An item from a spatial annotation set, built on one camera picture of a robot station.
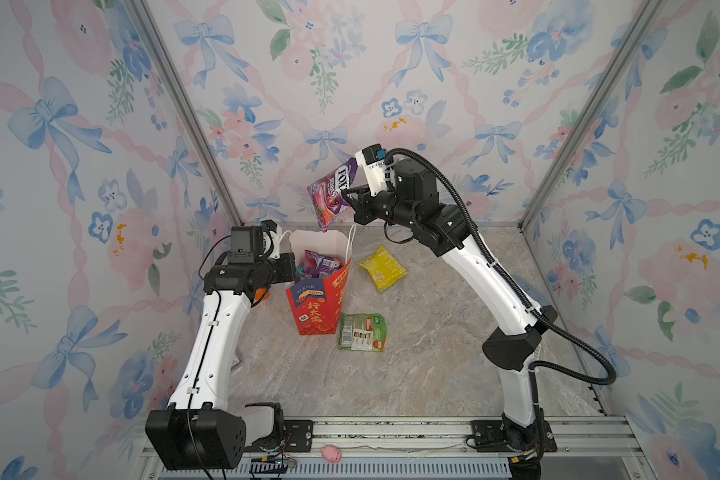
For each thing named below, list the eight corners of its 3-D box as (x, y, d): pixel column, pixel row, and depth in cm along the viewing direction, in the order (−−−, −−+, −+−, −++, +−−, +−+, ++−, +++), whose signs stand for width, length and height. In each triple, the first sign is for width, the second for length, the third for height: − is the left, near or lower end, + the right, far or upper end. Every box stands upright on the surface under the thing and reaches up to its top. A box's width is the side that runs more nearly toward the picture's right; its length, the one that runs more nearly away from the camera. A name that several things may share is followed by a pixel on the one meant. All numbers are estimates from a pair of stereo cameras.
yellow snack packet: (381, 292, 103) (381, 287, 100) (357, 266, 110) (357, 260, 107) (406, 276, 107) (408, 271, 105) (382, 252, 114) (383, 246, 112)
